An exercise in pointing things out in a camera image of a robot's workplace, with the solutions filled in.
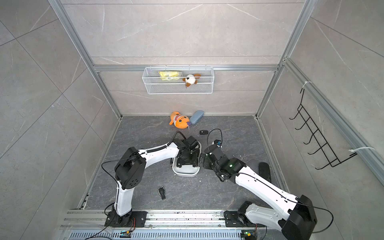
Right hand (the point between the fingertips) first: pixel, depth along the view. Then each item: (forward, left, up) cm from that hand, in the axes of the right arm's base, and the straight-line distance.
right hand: (207, 159), depth 79 cm
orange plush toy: (+34, +16, -7) cm, 39 cm away
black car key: (+29, 0, -13) cm, 32 cm away
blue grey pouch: (+45, +5, -12) cm, 47 cm away
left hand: (+5, +6, -11) cm, 13 cm away
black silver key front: (-12, +26, -14) cm, 32 cm away
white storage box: (0, +11, -13) cm, 17 cm away
